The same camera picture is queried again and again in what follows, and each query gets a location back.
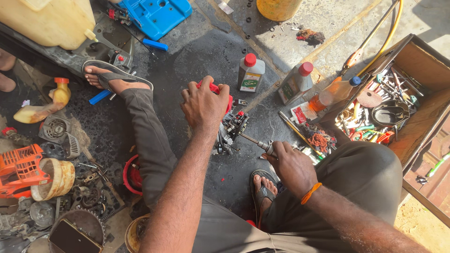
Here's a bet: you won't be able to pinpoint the person's right hand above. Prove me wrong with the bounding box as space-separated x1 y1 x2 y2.
262 141 319 199

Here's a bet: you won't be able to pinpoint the person's left hand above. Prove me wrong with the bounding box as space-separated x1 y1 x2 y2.
180 75 231 131

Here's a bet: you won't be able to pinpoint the steel nut driver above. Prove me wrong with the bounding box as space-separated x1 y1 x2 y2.
239 133 279 157

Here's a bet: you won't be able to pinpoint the small engine with red cover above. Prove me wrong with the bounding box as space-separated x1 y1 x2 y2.
195 80 251 156

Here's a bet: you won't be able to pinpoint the orange cotton waste wad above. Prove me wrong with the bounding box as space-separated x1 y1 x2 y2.
298 122 338 156

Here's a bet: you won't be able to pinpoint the person's right foot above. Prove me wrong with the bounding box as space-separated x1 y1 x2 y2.
253 174 279 225

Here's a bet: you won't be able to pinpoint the red and white sachet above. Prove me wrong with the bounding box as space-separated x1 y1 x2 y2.
290 101 319 124

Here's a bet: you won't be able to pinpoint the grey oil bottle red cap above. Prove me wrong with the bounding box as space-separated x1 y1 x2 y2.
278 62 314 106
238 53 266 93

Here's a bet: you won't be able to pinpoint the grey right sandal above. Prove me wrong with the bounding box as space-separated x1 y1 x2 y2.
250 169 281 230

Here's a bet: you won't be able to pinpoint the grey sandal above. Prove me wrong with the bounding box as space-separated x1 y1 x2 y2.
82 60 154 93
250 169 281 230

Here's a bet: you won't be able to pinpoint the orange thread wristband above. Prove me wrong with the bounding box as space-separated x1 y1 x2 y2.
300 182 323 205

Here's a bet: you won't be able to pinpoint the short blue plastic bar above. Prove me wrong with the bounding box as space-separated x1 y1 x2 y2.
142 38 169 52
88 89 113 105

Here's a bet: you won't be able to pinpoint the clear bottle orange liquid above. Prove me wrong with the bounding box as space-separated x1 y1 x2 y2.
309 76 362 112

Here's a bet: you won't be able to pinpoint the person's grey trousers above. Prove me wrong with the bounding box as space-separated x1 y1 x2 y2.
120 88 403 253

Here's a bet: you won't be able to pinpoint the scattered black washers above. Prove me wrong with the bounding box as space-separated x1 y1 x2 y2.
242 0 279 54

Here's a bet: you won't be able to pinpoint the white paper scrap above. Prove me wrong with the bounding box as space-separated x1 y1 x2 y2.
217 1 235 15

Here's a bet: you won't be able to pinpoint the person's left foot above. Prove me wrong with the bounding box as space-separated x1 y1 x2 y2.
84 65 152 95

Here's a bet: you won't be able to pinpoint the blue plastic cover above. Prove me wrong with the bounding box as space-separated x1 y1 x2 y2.
117 0 193 41

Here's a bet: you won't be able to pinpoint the grey left sandal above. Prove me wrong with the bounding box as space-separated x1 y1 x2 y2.
82 60 154 93

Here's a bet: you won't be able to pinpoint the yellow bucket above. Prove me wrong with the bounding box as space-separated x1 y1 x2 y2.
256 0 303 22

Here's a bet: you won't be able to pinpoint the dark cotton waste wad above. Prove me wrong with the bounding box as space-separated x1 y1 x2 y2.
296 28 326 46

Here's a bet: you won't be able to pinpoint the red round plastic cover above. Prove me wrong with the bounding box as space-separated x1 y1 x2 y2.
122 154 144 196

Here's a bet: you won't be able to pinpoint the wooden box of tools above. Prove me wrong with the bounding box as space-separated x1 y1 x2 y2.
318 33 450 171

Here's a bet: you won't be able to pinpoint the grey recoil starter housing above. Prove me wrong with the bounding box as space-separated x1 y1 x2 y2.
38 115 81 160

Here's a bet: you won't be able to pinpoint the heap of greasy engine parts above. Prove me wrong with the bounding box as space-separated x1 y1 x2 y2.
0 155 126 253

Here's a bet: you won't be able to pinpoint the yellow plastic bowl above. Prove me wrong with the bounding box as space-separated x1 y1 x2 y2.
124 213 152 253

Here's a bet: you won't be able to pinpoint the cream funnel bottle orange cap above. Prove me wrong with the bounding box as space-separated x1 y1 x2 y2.
13 77 72 124

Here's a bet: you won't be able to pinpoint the cream plastic fuel tank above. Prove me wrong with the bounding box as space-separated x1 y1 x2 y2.
0 0 99 51

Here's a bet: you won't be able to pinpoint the dirty cream plastic tub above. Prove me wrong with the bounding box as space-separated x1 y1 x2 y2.
30 158 76 202

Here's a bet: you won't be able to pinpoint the toothed round metal pan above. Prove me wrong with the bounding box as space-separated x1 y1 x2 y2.
49 207 107 253

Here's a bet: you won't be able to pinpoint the orange plastic engine cover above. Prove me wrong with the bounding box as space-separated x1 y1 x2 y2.
0 143 52 199

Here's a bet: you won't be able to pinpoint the dark brown flat tin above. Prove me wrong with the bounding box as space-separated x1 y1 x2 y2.
48 218 104 253

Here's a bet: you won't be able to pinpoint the yellow handled screwdriver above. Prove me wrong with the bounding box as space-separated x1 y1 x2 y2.
278 111 326 159

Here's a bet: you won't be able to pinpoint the black machine frame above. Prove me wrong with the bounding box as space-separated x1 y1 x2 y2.
0 12 135 78

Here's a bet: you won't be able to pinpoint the orange handled hose tool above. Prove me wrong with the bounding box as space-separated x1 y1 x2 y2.
339 0 401 76

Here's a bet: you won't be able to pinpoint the yellow hose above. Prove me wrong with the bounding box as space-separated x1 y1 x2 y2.
356 0 404 77

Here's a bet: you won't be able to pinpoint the green handled tool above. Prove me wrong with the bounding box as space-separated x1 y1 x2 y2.
416 151 450 185

